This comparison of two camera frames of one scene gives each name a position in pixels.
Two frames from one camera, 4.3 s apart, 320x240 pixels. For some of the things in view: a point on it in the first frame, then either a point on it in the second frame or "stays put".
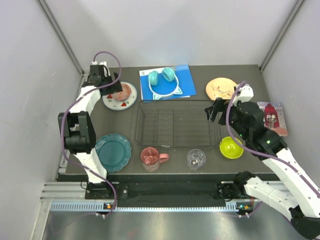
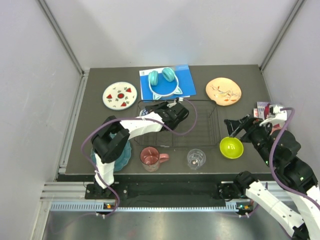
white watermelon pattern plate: (110, 102) stays put
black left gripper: (114, 88) → (157, 106)
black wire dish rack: (179, 123) stays put
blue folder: (186, 83) stays put
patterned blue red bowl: (124, 94) → (143, 112)
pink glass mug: (151, 158) stays put
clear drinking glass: (196, 158) stays put
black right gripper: (219, 105) → (252, 124)
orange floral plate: (220, 87) stays put
